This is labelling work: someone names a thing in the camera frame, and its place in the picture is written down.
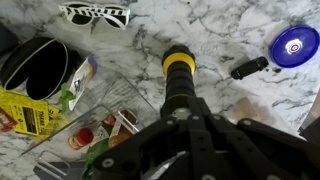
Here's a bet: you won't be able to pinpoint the small red packet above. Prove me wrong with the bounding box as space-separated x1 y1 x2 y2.
0 107 18 133

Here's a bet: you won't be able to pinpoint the brown sauce bottle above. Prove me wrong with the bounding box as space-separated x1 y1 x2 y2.
108 109 139 149

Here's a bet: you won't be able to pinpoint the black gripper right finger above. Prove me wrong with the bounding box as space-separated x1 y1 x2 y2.
210 113 320 180

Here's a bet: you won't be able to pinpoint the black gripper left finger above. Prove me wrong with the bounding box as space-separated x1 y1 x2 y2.
91 97 219 180

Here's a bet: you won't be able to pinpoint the small green plastic toy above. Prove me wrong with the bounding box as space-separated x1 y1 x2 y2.
55 82 76 115

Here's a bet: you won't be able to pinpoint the yellow packet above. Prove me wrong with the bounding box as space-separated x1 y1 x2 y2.
0 87 71 138

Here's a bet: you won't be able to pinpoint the clear plastic container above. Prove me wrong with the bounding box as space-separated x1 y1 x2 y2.
20 73 158 180

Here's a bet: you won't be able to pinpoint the grey glass tumbler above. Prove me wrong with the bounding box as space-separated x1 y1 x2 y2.
33 149 88 180

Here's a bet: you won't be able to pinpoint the red sauce bottle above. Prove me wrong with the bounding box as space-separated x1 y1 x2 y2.
67 127 95 151

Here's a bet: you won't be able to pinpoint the white black striped sunglasses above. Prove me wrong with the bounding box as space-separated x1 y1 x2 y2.
58 1 132 31

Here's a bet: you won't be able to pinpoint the black glasses case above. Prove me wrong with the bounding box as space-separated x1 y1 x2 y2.
0 36 83 101

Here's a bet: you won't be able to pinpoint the green sauce bottle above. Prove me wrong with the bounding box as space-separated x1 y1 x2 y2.
83 113 116 171

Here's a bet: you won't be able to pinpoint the yellow and black torch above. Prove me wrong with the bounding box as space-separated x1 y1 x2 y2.
159 44 198 118

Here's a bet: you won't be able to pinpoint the white purple pouch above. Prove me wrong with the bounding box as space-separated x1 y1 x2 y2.
68 54 98 112

